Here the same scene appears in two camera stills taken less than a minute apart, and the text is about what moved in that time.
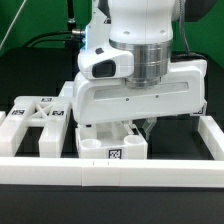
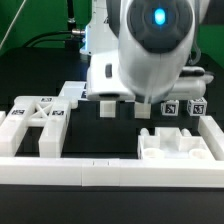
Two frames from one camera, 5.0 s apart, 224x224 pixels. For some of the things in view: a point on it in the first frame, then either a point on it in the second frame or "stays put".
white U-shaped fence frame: x=65 y=171 stays put
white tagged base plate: x=67 y=90 stays put
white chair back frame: x=50 y=112 stays put
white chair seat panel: x=113 y=140 to x=170 y=143
